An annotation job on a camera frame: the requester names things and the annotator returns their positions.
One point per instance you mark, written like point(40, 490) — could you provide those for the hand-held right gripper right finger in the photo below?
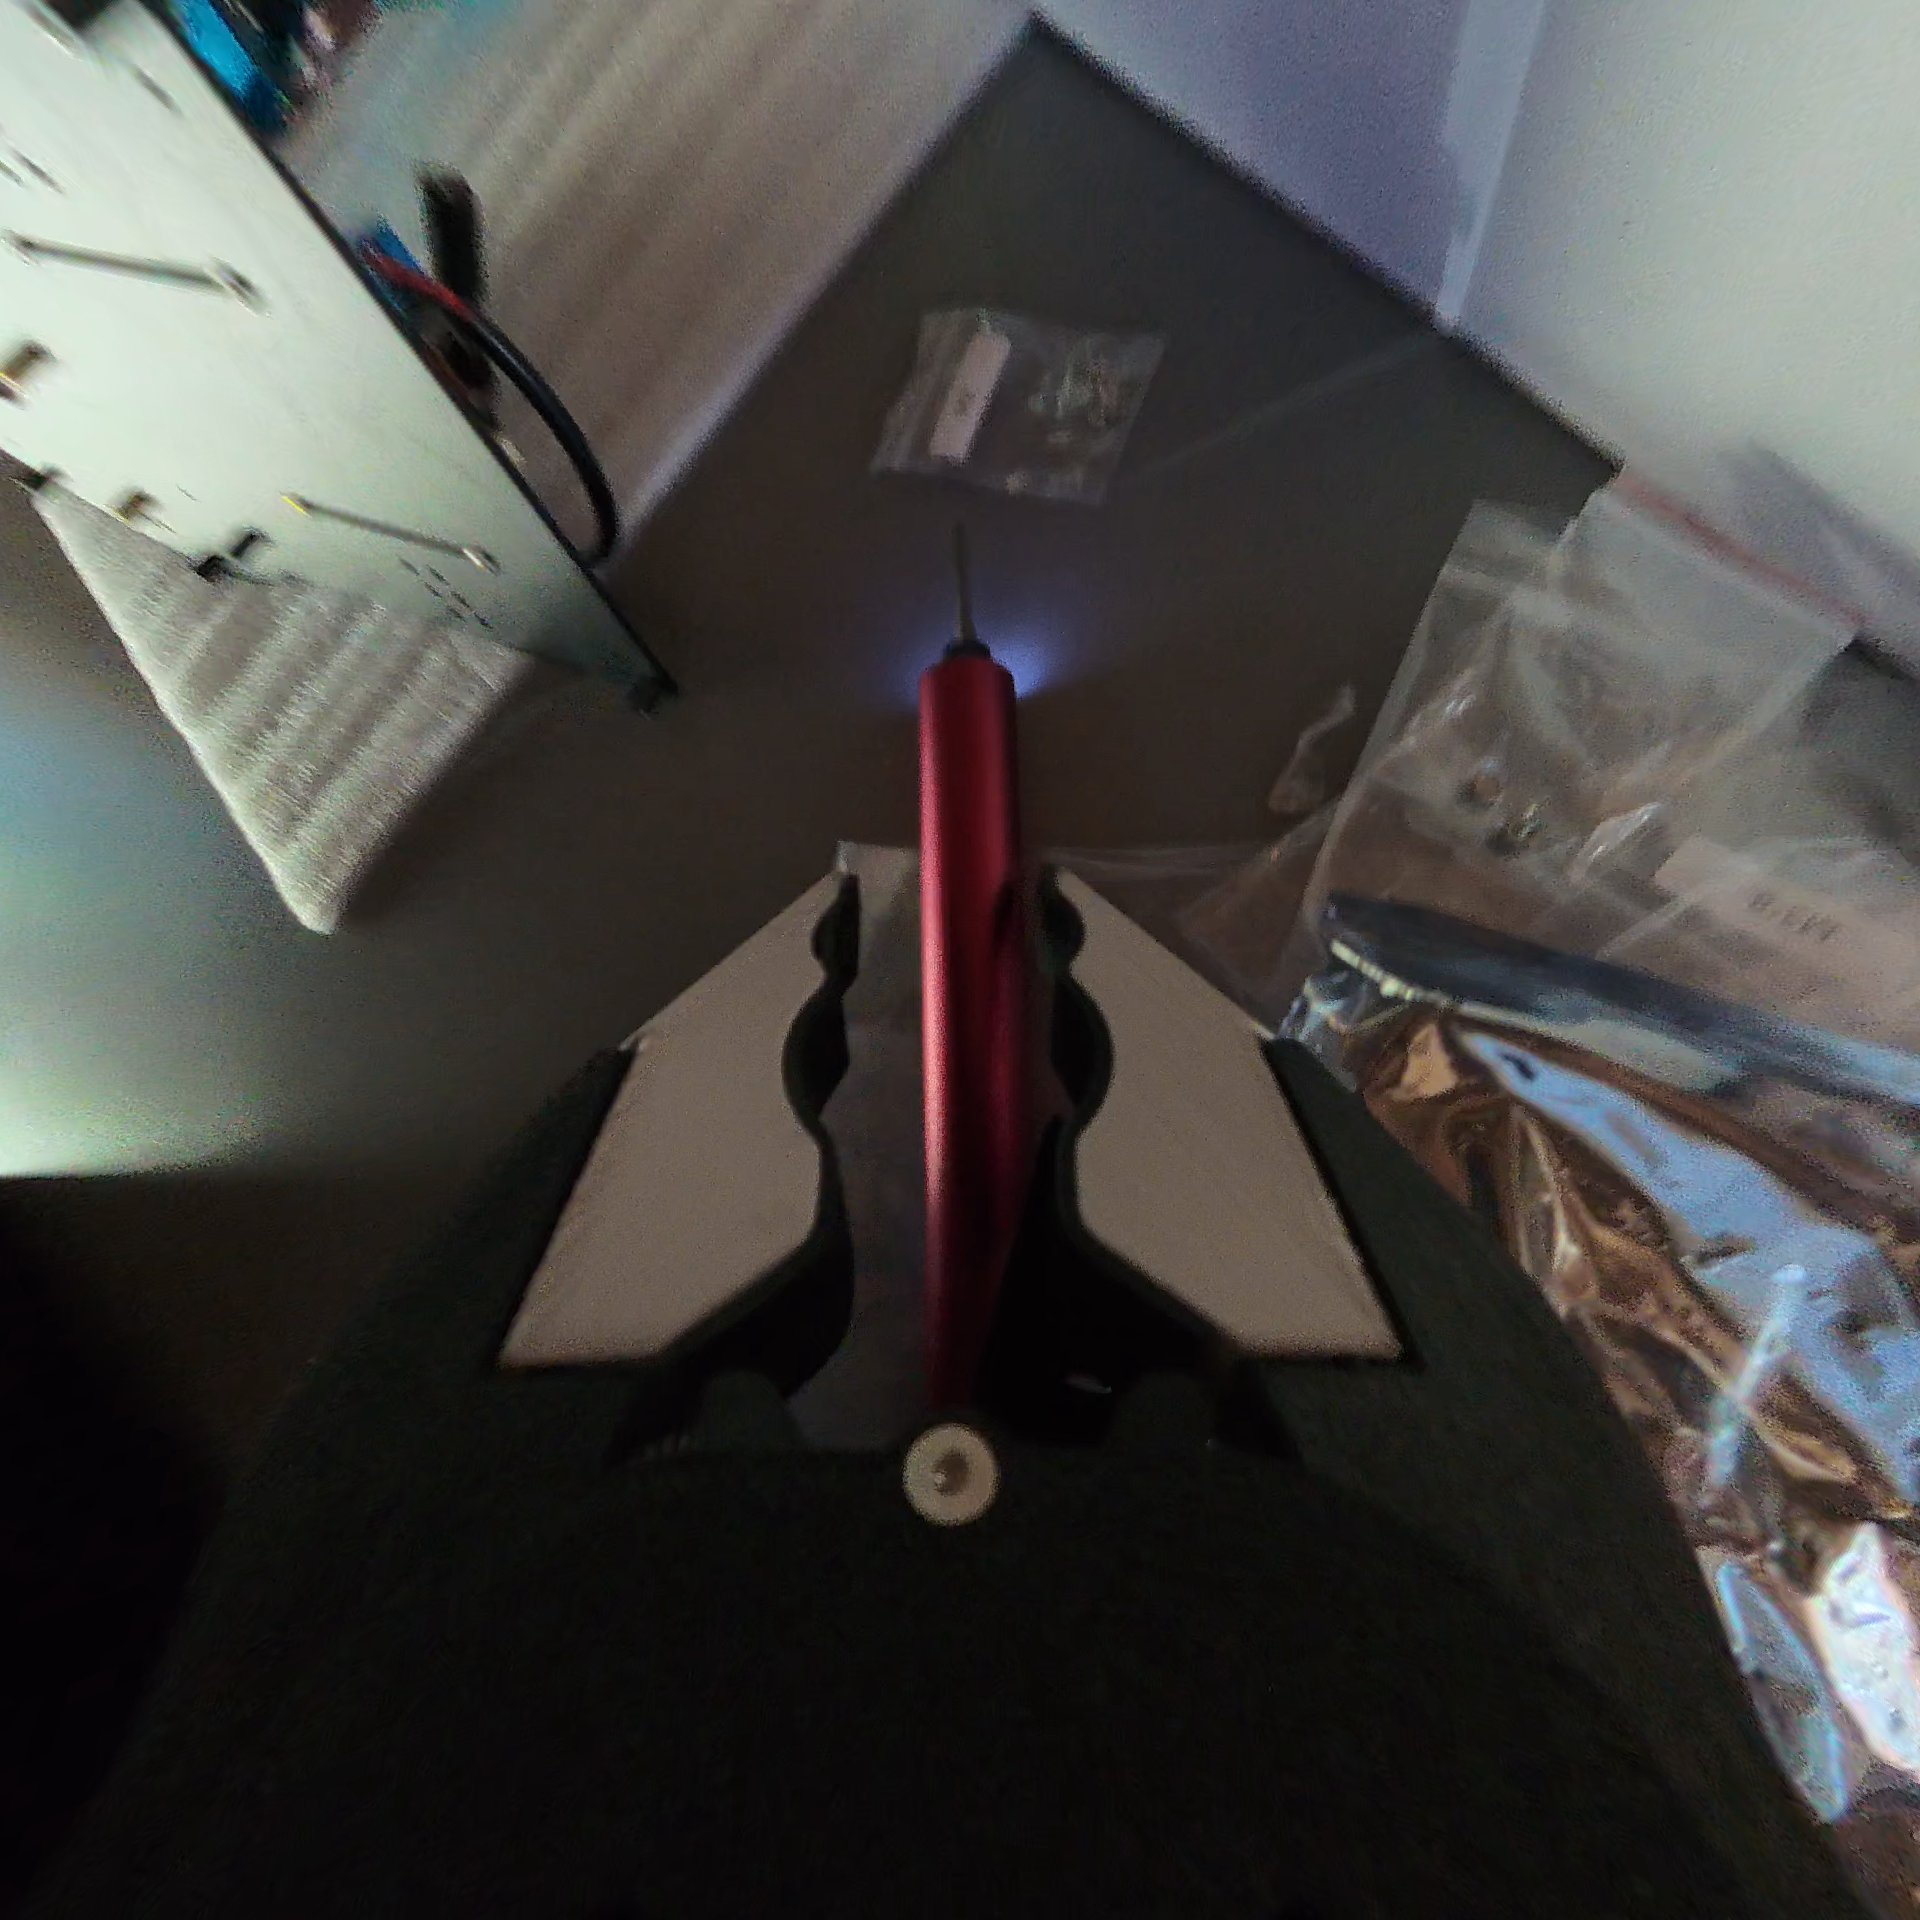
point(1200, 1156)

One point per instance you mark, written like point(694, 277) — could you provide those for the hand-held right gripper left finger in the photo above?
point(675, 1156)

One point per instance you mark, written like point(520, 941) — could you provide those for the red electric screwdriver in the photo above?
point(966, 974)

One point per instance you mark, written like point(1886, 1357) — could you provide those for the blue toy robot arm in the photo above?
point(181, 377)

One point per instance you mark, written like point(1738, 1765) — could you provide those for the clear bag white label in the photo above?
point(1723, 901)

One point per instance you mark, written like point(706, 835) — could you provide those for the white foam sheet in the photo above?
point(270, 722)

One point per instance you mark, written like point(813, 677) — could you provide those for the clear bag red zip strip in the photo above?
point(1621, 629)

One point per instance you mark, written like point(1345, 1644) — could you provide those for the small clear screw bag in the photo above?
point(974, 405)

